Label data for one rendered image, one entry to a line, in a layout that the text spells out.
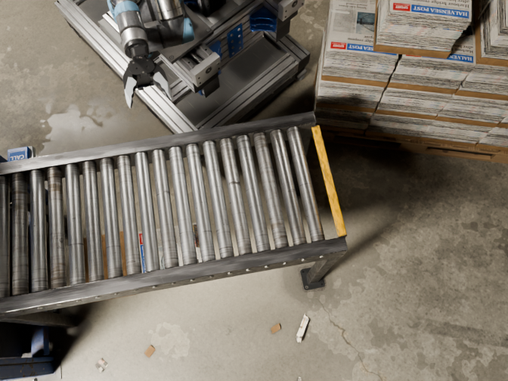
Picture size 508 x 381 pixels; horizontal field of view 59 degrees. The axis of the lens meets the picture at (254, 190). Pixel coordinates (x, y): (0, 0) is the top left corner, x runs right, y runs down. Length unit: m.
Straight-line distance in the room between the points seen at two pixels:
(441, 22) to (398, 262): 1.23
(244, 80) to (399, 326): 1.51
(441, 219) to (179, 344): 1.51
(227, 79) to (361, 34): 0.87
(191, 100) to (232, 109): 0.23
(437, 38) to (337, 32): 0.38
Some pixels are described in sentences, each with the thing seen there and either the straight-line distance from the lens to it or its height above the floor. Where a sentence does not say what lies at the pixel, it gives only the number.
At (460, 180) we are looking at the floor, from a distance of 2.73.
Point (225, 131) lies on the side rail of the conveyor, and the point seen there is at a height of 0.80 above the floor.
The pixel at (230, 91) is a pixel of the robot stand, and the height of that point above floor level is 0.21.
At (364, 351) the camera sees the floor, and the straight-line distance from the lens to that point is 2.40.
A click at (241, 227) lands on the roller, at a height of 0.80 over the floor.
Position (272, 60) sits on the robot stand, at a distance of 2.61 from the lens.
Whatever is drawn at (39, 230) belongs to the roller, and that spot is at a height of 0.80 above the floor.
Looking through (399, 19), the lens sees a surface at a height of 1.03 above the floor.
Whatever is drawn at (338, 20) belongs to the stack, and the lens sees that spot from 1.99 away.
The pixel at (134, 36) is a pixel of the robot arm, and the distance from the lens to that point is 1.43.
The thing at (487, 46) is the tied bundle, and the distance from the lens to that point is 1.97.
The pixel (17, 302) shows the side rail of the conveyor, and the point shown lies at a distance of 1.75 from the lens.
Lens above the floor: 2.34
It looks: 71 degrees down
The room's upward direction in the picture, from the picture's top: 2 degrees counter-clockwise
